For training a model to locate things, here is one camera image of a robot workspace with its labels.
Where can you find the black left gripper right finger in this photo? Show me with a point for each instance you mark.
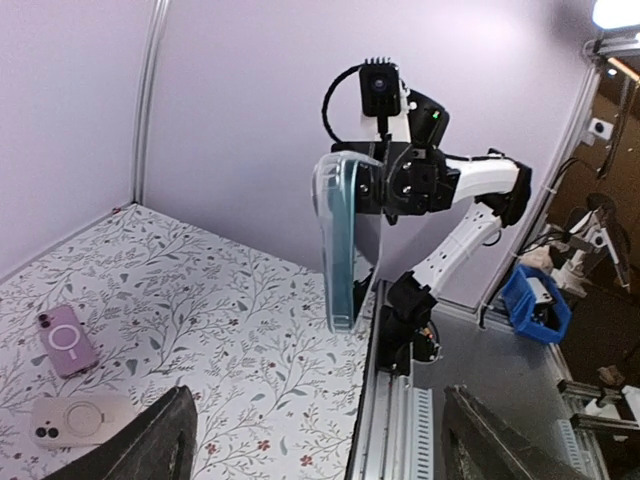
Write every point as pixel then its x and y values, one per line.
pixel 494 440

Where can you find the purple phone with ring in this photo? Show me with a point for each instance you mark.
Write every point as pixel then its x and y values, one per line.
pixel 62 335

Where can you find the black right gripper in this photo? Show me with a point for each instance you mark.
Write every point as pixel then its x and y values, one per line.
pixel 413 178

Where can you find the front aluminium rail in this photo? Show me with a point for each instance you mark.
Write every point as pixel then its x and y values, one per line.
pixel 399 425

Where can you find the blue phone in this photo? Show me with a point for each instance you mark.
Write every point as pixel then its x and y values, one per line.
pixel 344 192

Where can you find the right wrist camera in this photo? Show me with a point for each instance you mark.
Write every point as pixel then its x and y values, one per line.
pixel 385 101

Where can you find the floral patterned table mat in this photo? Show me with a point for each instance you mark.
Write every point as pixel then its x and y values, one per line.
pixel 166 304

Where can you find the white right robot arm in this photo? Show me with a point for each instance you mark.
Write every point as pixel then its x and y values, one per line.
pixel 497 189

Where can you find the ceiling light bar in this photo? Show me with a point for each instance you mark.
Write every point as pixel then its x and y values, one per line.
pixel 616 14

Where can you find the blue storage bin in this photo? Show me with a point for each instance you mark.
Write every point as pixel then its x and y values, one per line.
pixel 535 307

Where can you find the aluminium frame post back right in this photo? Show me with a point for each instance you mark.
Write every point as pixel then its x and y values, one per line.
pixel 151 54

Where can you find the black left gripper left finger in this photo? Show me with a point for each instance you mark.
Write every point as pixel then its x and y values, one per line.
pixel 159 443

